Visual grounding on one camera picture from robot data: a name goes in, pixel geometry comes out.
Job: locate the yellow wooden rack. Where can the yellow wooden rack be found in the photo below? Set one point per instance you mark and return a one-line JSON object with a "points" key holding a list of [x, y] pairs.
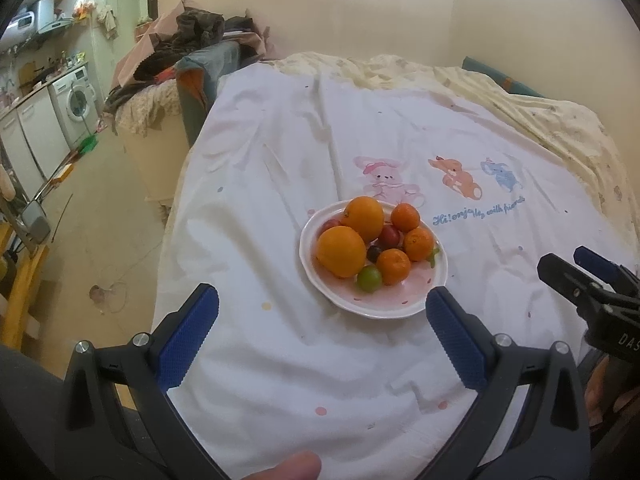
{"points": [[20, 280]]}

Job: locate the small mandarin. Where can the small mandarin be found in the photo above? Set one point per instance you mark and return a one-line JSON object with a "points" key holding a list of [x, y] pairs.
{"points": [[419, 244], [394, 266], [405, 217]]}

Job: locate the white water heater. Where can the white water heater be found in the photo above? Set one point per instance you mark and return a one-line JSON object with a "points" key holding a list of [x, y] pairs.
{"points": [[20, 29]]}

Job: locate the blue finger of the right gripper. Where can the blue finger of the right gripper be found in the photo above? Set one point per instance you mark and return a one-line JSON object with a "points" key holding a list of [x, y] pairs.
{"points": [[609, 272], [584, 290]]}

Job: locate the white cartoon animal bedsheet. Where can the white cartoon animal bedsheet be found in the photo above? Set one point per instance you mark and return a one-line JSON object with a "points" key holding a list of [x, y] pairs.
{"points": [[284, 370]]}

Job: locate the person's left hand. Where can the person's left hand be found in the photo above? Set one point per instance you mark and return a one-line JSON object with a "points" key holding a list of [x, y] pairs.
{"points": [[301, 466]]}

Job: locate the cream patterned quilt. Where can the cream patterned quilt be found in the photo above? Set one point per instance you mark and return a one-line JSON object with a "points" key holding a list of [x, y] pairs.
{"points": [[568, 130]]}

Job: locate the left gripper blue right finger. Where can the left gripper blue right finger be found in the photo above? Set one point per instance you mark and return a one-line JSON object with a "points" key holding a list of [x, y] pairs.
{"points": [[461, 335]]}

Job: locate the pile of clothes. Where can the pile of clothes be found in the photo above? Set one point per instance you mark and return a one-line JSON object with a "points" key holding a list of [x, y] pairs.
{"points": [[186, 29]]}

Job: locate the red cherry tomato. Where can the red cherry tomato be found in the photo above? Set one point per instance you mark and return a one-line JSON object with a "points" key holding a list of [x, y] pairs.
{"points": [[390, 237]]}

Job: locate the white washing machine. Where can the white washing machine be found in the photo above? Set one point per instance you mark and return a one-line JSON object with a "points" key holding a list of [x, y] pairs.
{"points": [[74, 100]]}

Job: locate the person's right hand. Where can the person's right hand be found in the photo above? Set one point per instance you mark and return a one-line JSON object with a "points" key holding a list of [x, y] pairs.
{"points": [[594, 393]]}

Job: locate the white kitchen cabinets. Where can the white kitchen cabinets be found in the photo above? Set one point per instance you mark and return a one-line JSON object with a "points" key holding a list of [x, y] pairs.
{"points": [[34, 142]]}

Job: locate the large orange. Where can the large orange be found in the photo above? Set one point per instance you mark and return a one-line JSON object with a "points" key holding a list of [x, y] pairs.
{"points": [[364, 215], [341, 251]]}

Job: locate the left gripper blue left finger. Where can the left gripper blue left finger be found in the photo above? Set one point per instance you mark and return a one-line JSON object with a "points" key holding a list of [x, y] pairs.
{"points": [[179, 337]]}

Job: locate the pink strawberry ceramic plate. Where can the pink strawberry ceramic plate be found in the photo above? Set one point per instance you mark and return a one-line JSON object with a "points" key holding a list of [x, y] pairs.
{"points": [[389, 302]]}

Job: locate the dark purple grape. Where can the dark purple grape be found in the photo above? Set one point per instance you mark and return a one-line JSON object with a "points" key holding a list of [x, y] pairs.
{"points": [[373, 252]]}

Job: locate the teal orange cushion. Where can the teal orange cushion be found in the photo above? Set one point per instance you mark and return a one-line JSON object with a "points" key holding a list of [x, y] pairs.
{"points": [[197, 76]]}

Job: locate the teal pillow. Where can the teal pillow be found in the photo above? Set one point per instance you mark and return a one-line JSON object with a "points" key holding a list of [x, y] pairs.
{"points": [[507, 83]]}

